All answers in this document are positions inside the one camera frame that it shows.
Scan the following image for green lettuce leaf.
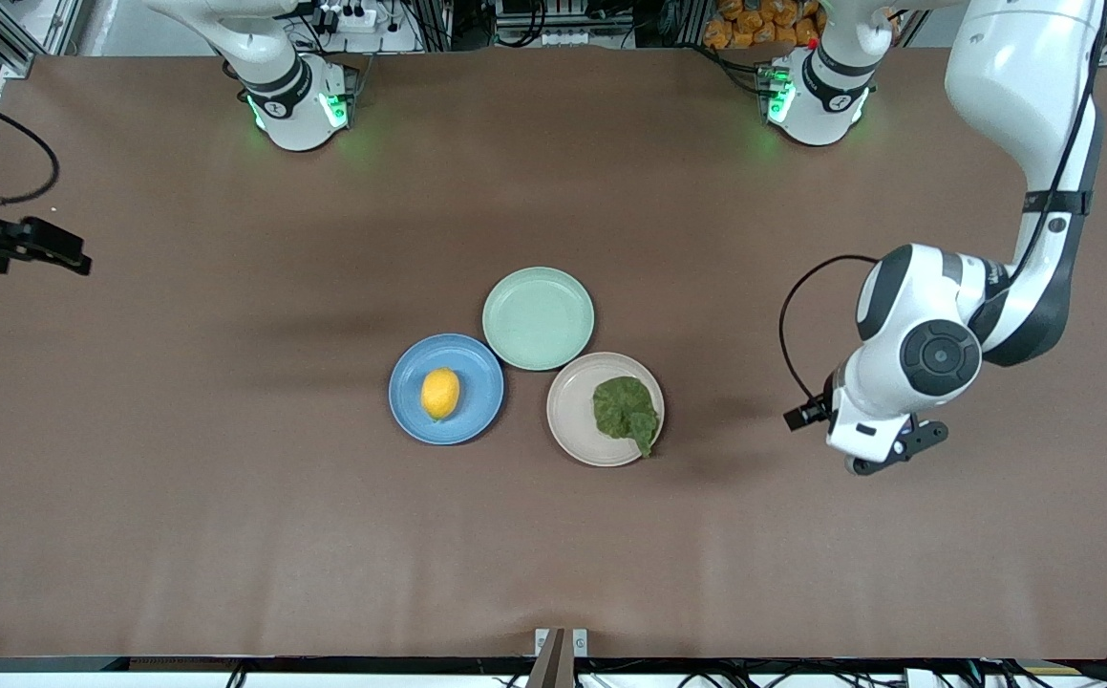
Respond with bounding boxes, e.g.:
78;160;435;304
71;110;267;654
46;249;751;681
593;376;660;459

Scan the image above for yellow lemon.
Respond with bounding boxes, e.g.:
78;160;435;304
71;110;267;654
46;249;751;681
421;368;461;421

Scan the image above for beige round plate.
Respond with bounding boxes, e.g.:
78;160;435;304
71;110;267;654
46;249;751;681
546;352;666;468

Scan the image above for mint green round plate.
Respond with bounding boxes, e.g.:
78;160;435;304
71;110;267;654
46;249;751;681
482;267;596;372

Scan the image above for white power strip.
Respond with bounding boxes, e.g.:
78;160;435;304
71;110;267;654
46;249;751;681
309;3;382;32

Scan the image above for blue round plate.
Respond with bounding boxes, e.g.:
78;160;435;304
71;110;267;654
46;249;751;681
389;333;505;446

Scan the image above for orange snack bags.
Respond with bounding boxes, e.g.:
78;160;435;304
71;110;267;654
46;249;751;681
703;0;823;50

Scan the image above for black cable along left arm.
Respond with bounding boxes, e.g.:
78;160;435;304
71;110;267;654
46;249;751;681
1010;0;1107;286

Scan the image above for metal bracket at table edge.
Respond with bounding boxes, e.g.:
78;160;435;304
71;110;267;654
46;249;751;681
526;627;589;688

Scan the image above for black cables at arm base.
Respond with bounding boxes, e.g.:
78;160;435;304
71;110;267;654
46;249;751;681
682;41;776;98

